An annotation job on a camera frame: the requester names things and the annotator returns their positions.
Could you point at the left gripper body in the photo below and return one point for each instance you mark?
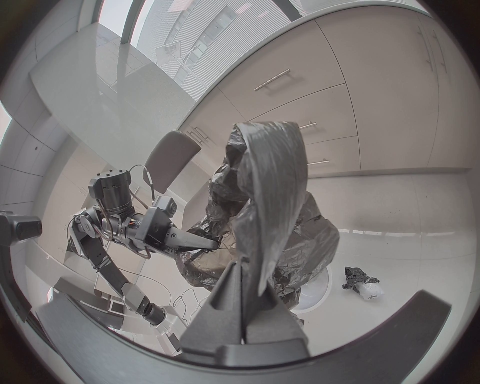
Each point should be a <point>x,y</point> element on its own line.
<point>153,232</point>

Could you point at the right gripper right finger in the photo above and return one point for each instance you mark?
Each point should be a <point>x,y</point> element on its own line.
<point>270,322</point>

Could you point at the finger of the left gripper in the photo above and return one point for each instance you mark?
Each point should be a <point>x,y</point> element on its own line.
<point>191,240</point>

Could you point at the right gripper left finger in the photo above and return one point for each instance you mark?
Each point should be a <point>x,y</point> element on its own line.
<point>221,311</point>

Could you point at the black plastic bag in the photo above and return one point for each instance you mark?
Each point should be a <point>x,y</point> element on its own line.
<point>270,180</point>

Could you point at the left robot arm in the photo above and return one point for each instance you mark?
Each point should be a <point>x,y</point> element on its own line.
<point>108,195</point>

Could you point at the white trash bin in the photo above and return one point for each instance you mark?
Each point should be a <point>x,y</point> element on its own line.
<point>315,296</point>

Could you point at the crumpled black plastic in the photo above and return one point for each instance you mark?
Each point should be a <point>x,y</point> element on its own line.
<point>356,275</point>

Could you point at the grey padded chair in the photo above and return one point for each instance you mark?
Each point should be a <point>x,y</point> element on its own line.
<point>172,157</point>

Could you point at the crumpled clear wrapper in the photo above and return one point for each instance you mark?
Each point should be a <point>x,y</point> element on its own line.
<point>371,292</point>

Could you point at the beige cabinet with drawers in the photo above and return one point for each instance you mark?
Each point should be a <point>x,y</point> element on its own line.
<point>322,105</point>

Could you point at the window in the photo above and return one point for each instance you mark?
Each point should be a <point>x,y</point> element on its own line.
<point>195,45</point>

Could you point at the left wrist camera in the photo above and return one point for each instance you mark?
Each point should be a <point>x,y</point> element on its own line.
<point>165,210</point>

